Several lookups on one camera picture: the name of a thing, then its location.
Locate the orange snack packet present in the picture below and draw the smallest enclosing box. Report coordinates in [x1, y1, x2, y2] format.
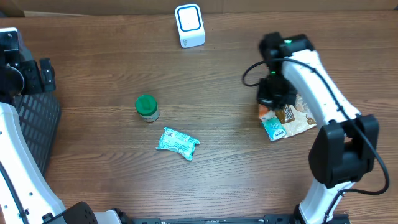
[258, 104, 276, 122]

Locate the beige Pantree snack bag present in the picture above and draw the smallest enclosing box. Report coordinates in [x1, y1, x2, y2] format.
[275, 95, 317, 138]

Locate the teal Kleenex tissue pack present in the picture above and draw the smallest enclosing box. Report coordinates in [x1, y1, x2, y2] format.
[262, 117, 287, 141]

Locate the teal snack packet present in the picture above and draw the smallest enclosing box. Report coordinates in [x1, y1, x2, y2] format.
[156, 127, 200, 161]

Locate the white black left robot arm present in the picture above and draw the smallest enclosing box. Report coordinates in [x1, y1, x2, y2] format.
[1, 64, 122, 224]

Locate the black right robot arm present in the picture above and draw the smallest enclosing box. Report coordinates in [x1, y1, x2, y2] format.
[257, 32, 379, 223]

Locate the white barcode scanner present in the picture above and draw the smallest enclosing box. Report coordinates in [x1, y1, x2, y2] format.
[175, 4, 206, 49]

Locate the grey plastic basket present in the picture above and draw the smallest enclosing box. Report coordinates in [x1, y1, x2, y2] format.
[12, 46, 62, 177]

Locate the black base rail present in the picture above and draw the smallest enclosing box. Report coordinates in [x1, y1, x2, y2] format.
[132, 214, 300, 224]

